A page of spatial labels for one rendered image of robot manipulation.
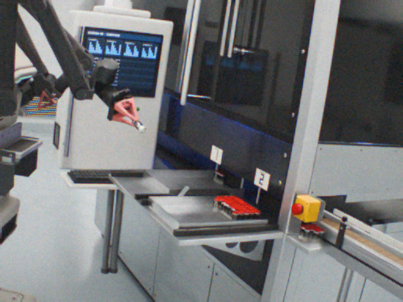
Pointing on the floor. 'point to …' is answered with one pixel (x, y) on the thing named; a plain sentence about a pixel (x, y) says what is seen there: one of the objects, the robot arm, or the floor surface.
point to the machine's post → (303, 143)
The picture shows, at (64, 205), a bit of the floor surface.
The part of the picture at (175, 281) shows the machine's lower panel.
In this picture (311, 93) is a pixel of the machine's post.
